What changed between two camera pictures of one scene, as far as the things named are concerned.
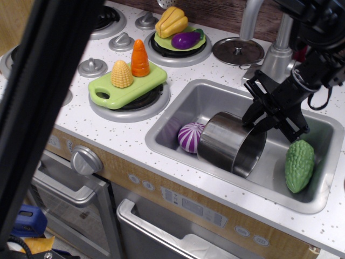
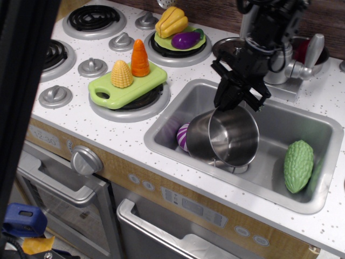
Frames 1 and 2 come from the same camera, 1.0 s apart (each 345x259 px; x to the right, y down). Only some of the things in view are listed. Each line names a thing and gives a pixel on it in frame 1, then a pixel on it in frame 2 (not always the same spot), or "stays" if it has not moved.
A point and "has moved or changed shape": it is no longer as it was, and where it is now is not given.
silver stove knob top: [146, 22] stays
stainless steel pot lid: [235, 51] stays
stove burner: [5, 61] -> [60, 59]
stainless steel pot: [225, 142] has moved or changed shape
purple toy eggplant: [187, 40] stays
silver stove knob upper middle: [122, 42] stays
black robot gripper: [281, 103] -> [247, 68]
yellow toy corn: [121, 75] stays
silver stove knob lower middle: [92, 68] stays
